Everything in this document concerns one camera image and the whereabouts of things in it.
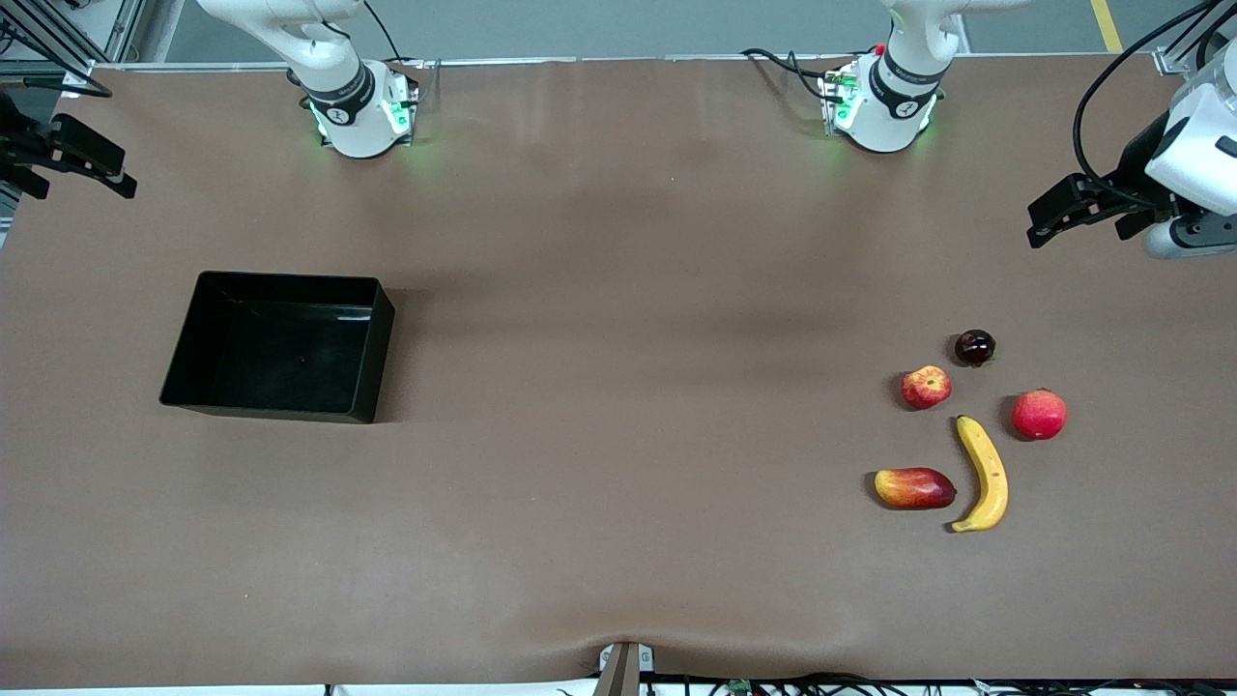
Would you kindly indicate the yellow banana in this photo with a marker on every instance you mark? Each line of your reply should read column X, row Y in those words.
column 988, row 474

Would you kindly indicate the red yellow mango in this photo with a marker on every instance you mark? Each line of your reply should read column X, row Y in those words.
column 913, row 489

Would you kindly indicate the round red fruit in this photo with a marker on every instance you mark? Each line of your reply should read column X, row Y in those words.
column 1040, row 415

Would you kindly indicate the small red yellow apple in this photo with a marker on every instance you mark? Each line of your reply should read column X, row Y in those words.
column 926, row 388

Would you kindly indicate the dark purple mangosteen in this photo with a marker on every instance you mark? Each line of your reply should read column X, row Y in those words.
column 974, row 347

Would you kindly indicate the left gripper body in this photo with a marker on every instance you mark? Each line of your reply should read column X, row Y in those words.
column 1141, row 160

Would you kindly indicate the grey metal table bracket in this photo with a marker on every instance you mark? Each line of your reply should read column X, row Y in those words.
column 623, row 672

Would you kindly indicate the black plastic box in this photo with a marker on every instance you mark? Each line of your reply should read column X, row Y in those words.
column 280, row 348

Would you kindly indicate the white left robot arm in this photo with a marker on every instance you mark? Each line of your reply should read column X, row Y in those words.
column 884, row 106

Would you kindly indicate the brown table cover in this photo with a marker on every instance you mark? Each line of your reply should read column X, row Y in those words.
column 580, row 541

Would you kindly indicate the aluminium frame profile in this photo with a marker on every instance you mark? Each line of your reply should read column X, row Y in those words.
column 126, row 24
column 1174, row 60

